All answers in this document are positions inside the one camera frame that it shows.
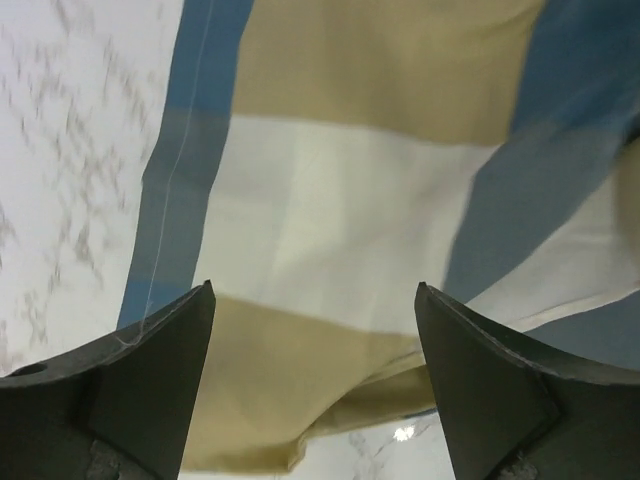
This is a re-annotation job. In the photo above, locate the blue beige checked pillowcase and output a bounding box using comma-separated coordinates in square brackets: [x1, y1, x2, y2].
[119, 1, 639, 474]

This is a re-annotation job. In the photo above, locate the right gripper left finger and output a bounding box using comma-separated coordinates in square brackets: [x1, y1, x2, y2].
[1, 282, 215, 480]

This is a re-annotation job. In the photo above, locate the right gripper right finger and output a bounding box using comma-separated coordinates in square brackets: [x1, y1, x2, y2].
[414, 283, 639, 479]

